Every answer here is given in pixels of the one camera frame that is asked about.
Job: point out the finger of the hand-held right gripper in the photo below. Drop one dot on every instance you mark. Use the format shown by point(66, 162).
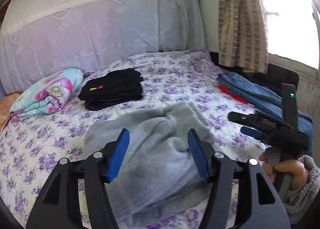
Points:
point(242, 117)
point(251, 132)

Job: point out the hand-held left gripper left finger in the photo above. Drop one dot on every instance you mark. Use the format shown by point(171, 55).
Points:
point(120, 154)

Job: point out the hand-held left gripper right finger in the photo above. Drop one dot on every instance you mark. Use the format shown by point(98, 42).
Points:
point(198, 155)

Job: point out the grey sweater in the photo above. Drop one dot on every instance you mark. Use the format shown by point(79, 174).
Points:
point(160, 139)

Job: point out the person's right forearm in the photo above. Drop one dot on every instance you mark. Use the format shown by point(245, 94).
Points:
point(305, 194)

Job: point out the person's right hand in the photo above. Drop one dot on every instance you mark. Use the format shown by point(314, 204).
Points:
point(298, 172)

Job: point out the red garment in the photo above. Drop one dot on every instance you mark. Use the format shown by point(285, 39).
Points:
point(232, 94)

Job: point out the blue jeans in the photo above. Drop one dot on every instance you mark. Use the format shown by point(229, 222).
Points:
point(257, 91)

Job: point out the black folded clothes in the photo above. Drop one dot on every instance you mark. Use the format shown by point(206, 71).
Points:
point(112, 89)

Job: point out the purple floral bedsheet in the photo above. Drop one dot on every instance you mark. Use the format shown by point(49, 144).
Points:
point(175, 81)

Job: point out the floral folded blanket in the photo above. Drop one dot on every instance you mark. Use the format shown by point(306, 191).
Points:
point(45, 94)

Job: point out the checkered curtain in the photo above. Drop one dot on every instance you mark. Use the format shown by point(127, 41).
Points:
point(240, 19)

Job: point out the window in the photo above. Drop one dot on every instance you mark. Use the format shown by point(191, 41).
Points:
point(287, 19)

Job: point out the white lace cloth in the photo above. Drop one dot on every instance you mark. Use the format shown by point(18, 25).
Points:
point(87, 19)

